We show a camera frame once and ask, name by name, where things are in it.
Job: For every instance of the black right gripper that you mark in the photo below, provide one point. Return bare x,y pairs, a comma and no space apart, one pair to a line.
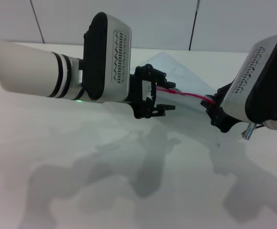
222,120

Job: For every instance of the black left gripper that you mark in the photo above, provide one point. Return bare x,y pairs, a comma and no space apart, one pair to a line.
138,95

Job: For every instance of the red zipper slider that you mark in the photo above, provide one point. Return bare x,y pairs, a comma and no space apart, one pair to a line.
170,91

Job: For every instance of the clear document bag red zipper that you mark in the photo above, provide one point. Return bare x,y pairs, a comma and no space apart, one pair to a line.
188,78

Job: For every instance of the silver black right camera housing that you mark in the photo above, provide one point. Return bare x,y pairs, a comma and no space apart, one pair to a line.
248,90

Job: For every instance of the silver black camera housing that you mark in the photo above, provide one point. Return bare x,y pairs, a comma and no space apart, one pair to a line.
119,59
248,90

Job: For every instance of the silver black left camera housing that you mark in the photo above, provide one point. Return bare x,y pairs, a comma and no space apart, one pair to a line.
119,59

